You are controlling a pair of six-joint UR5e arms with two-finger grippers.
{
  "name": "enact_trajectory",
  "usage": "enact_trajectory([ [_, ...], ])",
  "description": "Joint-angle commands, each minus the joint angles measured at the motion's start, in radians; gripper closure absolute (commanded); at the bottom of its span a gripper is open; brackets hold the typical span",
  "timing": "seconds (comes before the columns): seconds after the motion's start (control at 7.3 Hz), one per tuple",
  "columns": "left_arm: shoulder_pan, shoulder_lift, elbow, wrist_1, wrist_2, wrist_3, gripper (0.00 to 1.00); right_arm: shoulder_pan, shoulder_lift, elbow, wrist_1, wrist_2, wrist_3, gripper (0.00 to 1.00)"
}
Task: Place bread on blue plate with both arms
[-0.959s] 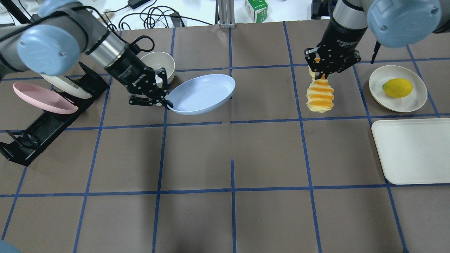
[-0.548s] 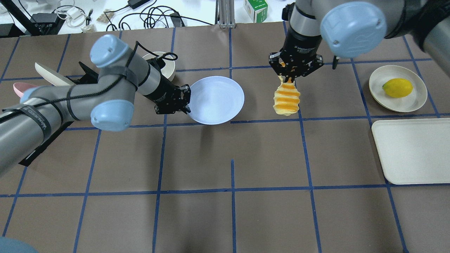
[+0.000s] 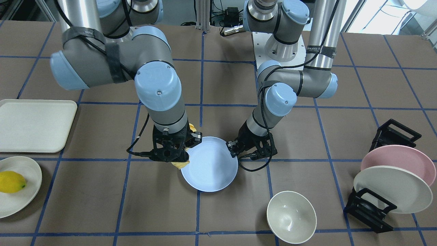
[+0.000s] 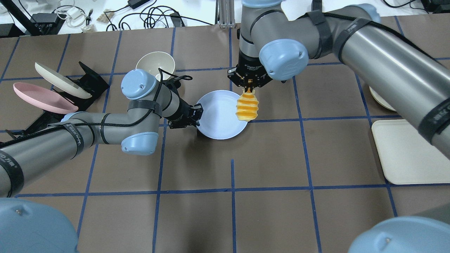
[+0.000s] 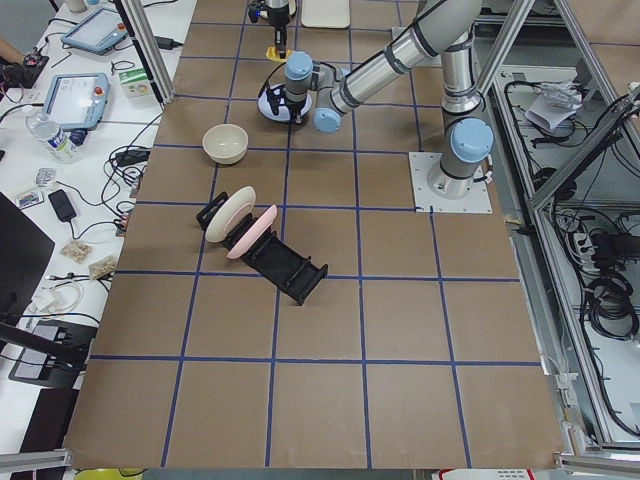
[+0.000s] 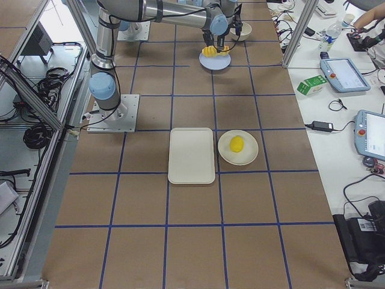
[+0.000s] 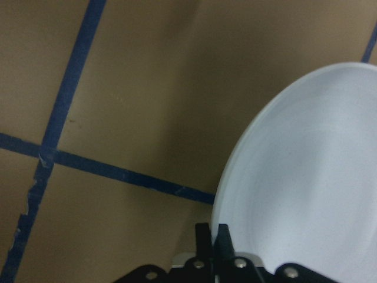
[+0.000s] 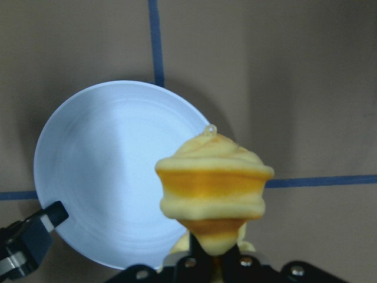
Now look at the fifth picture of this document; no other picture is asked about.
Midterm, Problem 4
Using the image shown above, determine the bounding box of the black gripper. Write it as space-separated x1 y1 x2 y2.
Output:
284 88 306 124
248 0 293 58

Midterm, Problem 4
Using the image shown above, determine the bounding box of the blue plate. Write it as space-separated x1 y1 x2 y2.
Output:
258 84 291 123

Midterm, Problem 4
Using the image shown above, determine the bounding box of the yellow sliced bread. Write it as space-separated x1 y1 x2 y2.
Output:
265 46 293 63

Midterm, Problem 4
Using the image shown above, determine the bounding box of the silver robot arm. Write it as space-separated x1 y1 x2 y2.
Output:
249 1 494 200
247 0 291 62

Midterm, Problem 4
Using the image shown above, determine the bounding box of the cream plate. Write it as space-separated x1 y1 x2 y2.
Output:
205 186 256 243

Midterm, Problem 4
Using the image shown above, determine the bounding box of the pink plate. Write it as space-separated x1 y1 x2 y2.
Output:
227 205 277 259

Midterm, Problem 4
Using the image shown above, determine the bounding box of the white foam tray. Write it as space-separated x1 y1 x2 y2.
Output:
301 0 351 29

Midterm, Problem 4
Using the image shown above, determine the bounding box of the beige bowl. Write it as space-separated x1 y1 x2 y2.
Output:
202 124 249 165

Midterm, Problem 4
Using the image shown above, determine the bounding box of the green white box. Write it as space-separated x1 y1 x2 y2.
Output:
118 68 153 98

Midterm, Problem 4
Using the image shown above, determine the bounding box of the black dish rack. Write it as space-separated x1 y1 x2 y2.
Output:
196 195 328 305

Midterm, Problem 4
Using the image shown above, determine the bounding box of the far teach pendant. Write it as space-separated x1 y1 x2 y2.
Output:
61 8 128 55

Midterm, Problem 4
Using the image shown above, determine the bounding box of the teach pendant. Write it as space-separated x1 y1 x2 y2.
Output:
43 73 110 131
61 8 128 55

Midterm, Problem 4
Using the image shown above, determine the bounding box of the near teach pendant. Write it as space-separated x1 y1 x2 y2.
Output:
43 73 110 131

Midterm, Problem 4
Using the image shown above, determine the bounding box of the plastic water bottle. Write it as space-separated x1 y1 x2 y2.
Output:
25 111 77 164

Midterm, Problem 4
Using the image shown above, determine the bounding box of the black power adapter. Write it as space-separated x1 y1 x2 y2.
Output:
48 189 77 223

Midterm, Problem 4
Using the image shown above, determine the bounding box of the black monitor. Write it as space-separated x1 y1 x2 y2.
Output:
0 194 55 326

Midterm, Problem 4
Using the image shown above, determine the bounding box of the aluminium frame post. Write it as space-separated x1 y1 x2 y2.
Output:
114 0 175 105

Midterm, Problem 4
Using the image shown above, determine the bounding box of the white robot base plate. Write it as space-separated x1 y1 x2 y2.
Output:
408 152 493 214

